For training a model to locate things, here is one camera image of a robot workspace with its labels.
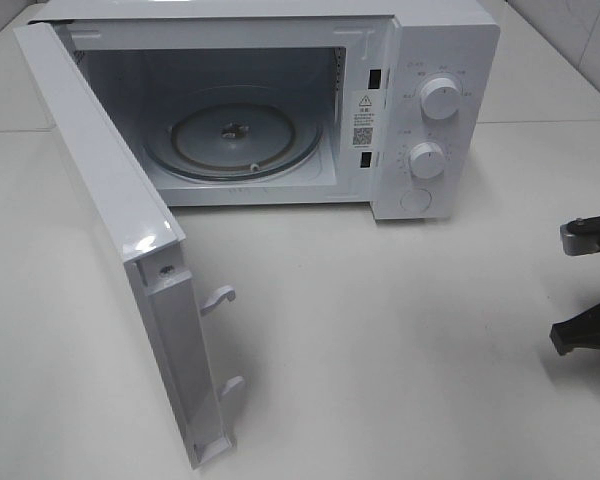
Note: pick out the upper white control knob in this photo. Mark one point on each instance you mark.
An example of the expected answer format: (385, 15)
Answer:
(440, 97)

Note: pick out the white control knob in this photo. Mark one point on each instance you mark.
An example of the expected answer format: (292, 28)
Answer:
(440, 97)
(426, 160)

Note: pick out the white microwave door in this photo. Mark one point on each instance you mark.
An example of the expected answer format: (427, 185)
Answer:
(132, 218)

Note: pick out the round white door button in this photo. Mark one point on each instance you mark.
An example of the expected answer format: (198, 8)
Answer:
(416, 201)

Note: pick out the white microwave oven body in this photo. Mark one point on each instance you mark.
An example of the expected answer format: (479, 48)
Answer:
(359, 64)

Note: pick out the lower white control knob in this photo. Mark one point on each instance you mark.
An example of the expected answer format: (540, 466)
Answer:
(426, 160)

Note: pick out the glass microwave turntable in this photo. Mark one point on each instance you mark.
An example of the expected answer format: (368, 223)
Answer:
(232, 134)

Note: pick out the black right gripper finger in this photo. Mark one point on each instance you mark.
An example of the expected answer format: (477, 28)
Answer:
(581, 236)
(581, 331)

